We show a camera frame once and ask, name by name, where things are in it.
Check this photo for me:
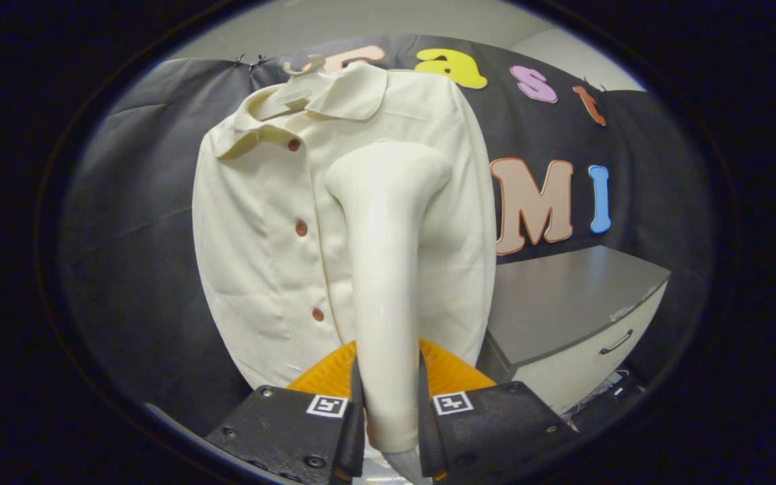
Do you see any black box with cables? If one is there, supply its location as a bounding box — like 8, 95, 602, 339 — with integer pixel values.
573, 369, 648, 428

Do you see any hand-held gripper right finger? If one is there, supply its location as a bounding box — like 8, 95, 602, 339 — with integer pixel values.
417, 338, 581, 482

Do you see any black drawer handle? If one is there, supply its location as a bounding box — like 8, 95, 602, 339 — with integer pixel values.
599, 329, 635, 356

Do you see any white garment steamer head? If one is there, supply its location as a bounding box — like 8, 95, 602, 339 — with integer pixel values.
324, 140, 454, 485

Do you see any cream plastic clothes hanger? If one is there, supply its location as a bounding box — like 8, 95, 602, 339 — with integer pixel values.
253, 54, 328, 122

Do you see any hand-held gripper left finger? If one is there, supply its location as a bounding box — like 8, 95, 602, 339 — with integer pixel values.
205, 340, 366, 485

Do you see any grey-topped drawer cabinet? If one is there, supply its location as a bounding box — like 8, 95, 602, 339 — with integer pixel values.
479, 245, 672, 415

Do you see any cream button-up shirt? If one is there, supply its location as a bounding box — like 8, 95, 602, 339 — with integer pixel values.
191, 62, 498, 391

